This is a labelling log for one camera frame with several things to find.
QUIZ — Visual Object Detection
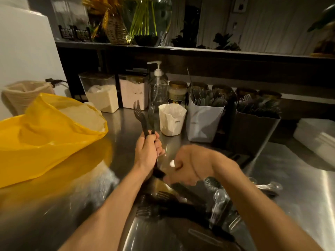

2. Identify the person's right forearm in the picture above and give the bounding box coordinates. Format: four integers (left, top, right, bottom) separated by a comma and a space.
211, 151, 323, 251

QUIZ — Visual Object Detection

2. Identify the glass jar with gold lid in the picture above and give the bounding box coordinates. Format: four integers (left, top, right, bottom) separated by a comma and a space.
168, 81, 188, 104

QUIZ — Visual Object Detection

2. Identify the clear pump bottle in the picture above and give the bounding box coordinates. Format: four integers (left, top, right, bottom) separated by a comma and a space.
147, 61, 169, 109

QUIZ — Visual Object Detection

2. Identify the black power plug with cable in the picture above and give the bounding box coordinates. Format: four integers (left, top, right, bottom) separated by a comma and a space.
45, 78, 69, 89

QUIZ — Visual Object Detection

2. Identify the beige paper bag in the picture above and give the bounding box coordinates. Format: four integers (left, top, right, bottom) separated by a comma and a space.
2, 81, 55, 116

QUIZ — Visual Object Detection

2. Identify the person's right hand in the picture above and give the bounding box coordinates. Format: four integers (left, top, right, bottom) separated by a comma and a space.
163, 145, 219, 186

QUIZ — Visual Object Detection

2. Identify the dark paper cutlery holder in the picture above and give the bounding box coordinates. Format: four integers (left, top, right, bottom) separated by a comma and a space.
228, 104, 281, 158

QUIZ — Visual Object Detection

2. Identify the white measuring cup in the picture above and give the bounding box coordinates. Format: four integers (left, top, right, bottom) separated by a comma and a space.
158, 103, 187, 137

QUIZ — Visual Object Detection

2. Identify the bundle of black plastic forks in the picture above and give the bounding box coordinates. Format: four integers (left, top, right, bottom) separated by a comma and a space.
133, 100, 167, 180

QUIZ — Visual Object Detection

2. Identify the clear container of white powder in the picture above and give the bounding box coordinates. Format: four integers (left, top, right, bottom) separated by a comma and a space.
79, 72, 119, 113

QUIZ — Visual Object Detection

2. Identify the white appliance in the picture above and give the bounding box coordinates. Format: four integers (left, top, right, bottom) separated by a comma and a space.
0, 5, 69, 121

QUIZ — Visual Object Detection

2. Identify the white paper cutlery holder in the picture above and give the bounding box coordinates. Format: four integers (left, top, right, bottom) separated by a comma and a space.
185, 94, 225, 143

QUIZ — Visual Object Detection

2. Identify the person's left forearm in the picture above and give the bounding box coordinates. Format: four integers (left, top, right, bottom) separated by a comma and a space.
58, 165, 151, 251

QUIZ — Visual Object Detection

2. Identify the bunch of black plastic spoons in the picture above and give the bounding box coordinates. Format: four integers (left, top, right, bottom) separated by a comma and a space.
191, 86, 228, 107

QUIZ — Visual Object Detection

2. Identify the wicker basket of yellow flowers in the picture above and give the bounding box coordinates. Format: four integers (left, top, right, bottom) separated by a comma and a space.
82, 0, 134, 45

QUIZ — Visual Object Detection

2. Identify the dark leafy plant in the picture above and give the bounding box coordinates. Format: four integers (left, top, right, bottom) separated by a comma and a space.
213, 33, 242, 52

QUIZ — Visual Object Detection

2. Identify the dark wooden shelf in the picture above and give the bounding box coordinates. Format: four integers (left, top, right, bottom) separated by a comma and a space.
55, 41, 335, 100

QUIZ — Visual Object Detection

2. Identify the white wall switch plate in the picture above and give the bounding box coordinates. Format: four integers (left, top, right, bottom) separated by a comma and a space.
233, 0, 249, 13

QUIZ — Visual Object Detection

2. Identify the clear plastic spoon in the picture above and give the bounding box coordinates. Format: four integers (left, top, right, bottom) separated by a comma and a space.
255, 181, 284, 195
209, 189, 228, 229

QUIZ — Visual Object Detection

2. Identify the pile of loose black forks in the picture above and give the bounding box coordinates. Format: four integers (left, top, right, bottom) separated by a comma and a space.
136, 178, 237, 243

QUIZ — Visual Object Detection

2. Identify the person's left hand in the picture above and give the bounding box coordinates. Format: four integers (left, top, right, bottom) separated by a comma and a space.
134, 133, 166, 178

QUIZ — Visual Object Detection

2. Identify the clear container of pinkish powder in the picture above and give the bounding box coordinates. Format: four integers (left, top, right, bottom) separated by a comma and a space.
118, 73, 149, 110

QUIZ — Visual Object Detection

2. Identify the bunch of dark upright forks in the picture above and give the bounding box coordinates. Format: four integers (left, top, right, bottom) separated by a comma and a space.
235, 93, 282, 119

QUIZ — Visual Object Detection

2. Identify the round glass vase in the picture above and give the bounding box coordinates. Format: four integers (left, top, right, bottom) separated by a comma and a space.
122, 0, 173, 47

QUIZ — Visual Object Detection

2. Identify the stack of white napkins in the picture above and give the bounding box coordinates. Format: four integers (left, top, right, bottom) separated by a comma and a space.
293, 118, 335, 168

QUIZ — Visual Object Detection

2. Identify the black labelled packet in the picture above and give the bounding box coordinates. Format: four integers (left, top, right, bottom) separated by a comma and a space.
73, 25, 92, 42
58, 25, 75, 41

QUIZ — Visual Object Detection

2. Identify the yellow plastic bag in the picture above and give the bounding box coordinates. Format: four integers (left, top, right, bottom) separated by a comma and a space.
0, 93, 109, 189

